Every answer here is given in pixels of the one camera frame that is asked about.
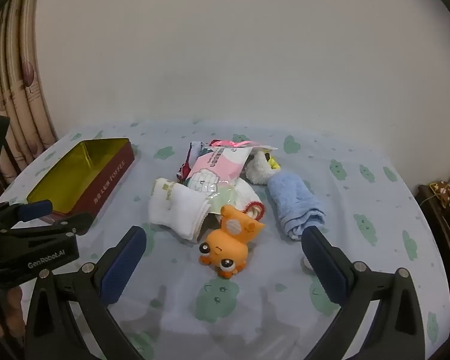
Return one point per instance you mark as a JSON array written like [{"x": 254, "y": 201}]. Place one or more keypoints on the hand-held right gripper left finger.
[{"x": 123, "y": 266}]

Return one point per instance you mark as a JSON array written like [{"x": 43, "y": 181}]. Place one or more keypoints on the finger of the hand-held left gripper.
[
  {"x": 33, "y": 210},
  {"x": 63, "y": 224}
]

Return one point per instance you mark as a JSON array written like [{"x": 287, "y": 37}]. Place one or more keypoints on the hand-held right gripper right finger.
[{"x": 322, "y": 266}]

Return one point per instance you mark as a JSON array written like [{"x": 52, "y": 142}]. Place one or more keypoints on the red tin box gold inside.
[{"x": 108, "y": 180}]

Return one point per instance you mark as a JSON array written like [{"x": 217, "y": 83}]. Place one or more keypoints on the light blue towel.
[{"x": 292, "y": 198}]

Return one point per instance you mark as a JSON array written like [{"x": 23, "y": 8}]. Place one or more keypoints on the orange big-eyed toy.
[{"x": 228, "y": 247}]

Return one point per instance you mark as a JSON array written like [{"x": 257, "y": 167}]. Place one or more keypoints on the pink and white tissue pack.
[{"x": 213, "y": 165}]

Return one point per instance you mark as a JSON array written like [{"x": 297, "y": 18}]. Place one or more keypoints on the person's left hand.
[{"x": 3, "y": 311}]

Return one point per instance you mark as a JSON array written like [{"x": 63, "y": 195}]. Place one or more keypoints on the white sock with red trim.
[{"x": 243, "y": 195}]

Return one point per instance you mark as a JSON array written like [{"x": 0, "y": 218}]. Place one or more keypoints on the beige leaf-print curtain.
[{"x": 18, "y": 101}]

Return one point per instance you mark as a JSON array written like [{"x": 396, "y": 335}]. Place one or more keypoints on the small yellow toy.
[{"x": 273, "y": 162}]

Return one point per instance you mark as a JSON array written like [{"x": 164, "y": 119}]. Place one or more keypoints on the dark wooden cabinet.
[{"x": 435, "y": 240}]

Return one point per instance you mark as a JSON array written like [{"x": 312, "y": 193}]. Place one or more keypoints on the white fluffy plush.
[{"x": 257, "y": 170}]

